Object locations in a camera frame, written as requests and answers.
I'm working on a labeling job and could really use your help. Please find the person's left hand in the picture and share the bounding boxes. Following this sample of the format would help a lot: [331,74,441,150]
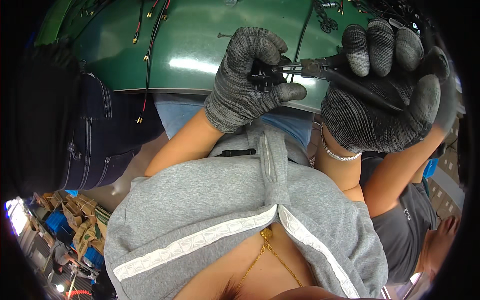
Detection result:
[204,27,308,134]

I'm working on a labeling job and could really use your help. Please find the person's right hand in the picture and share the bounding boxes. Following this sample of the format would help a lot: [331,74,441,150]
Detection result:
[321,19,451,154]

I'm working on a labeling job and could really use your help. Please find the black plastic wire connector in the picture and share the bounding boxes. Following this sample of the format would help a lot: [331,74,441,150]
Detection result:
[247,56,292,93]

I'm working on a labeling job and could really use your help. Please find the black handled needle-nose pliers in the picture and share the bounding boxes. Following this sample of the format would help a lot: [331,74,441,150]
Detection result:
[273,52,404,113]

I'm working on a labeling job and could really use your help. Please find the person's legs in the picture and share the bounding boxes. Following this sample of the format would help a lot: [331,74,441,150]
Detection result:
[154,94,316,151]

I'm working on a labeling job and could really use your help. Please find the blue cloth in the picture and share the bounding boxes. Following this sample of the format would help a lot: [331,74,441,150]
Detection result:
[423,158,440,180]

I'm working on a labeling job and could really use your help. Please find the stack of brown cartons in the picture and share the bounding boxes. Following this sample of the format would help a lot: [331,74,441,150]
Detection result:
[427,116,466,222]

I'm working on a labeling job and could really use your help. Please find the person's body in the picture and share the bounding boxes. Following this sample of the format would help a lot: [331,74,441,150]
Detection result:
[104,119,389,300]

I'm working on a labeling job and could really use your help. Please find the heap of brown cartons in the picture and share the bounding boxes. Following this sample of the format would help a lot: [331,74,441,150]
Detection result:
[35,191,112,262]

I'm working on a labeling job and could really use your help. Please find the blue plastic crate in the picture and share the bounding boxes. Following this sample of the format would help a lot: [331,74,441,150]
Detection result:
[84,245,105,270]
[45,210,72,236]

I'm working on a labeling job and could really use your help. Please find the silver bracelet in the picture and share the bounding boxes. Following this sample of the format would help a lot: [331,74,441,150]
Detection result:
[320,124,363,162]

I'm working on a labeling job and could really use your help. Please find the long red black cable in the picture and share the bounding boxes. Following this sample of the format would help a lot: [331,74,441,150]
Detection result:
[136,37,155,125]

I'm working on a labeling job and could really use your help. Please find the plain black cable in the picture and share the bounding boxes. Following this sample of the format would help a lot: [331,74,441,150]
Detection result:
[290,0,315,84]

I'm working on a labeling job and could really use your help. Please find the heap of black cables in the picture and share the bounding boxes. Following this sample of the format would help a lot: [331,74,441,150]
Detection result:
[337,0,429,36]

